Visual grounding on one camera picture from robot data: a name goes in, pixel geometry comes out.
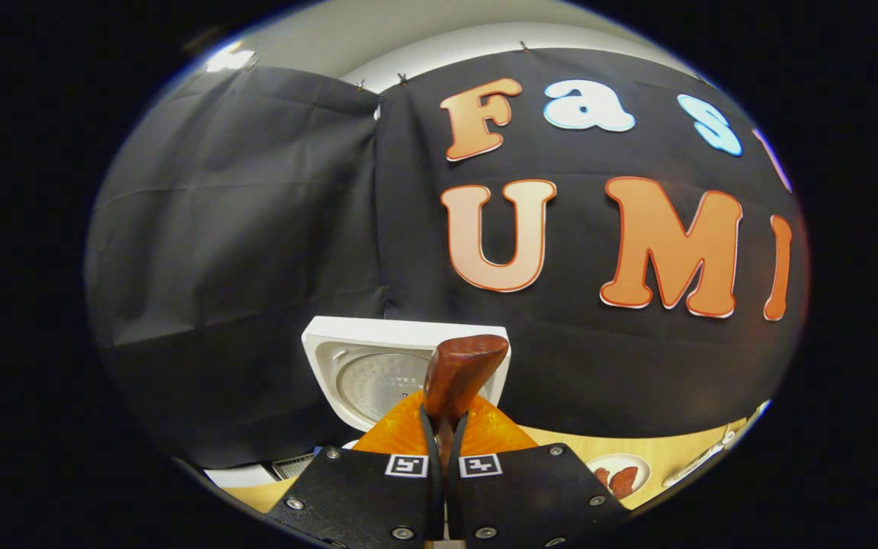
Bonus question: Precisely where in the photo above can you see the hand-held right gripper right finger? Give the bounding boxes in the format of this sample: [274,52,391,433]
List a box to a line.
[447,391,630,549]

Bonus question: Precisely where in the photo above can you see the black backdrop cloth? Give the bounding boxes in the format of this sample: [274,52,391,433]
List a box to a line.
[85,47,812,470]

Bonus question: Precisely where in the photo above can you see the round cream plate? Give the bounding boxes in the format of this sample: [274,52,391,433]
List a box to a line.
[585,453,652,500]

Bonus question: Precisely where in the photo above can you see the brown wooden spoon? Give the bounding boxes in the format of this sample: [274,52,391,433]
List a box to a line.
[424,334,510,477]

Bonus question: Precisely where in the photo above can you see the ceiling light panel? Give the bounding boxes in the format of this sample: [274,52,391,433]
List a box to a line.
[205,42,257,73]

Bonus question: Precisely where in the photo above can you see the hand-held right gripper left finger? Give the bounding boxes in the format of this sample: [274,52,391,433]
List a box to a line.
[268,389,445,548]

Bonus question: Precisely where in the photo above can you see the white rice cooker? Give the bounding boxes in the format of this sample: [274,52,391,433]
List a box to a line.
[302,316,512,434]

